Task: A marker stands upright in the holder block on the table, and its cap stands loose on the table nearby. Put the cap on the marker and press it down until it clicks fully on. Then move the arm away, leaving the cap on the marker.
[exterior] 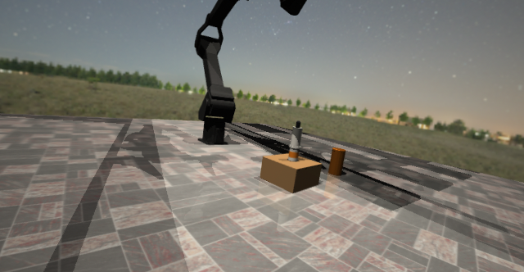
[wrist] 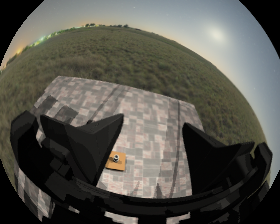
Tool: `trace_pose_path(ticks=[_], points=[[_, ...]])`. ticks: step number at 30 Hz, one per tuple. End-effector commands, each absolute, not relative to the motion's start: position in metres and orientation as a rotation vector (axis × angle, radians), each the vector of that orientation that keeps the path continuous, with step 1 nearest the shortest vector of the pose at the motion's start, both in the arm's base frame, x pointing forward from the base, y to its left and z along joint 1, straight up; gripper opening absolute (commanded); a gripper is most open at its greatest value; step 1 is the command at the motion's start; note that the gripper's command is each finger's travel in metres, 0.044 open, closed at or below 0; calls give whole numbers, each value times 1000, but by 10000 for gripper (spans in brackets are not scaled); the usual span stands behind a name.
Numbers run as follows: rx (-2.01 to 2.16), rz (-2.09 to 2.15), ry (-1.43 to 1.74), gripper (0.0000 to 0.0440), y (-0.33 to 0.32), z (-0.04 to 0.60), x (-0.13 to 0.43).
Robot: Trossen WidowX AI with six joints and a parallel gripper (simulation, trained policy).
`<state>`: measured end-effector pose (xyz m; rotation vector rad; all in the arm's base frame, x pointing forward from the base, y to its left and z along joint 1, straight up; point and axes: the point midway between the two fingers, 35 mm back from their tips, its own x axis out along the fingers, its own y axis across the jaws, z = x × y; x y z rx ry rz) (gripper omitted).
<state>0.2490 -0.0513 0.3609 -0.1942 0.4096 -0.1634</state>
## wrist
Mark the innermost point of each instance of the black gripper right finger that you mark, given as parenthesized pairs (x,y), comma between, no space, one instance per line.
(207,157)

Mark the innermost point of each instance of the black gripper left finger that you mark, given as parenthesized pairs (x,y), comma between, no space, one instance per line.
(90,145)

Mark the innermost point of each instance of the brown rectangular block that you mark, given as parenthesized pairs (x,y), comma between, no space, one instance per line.
(119,166)

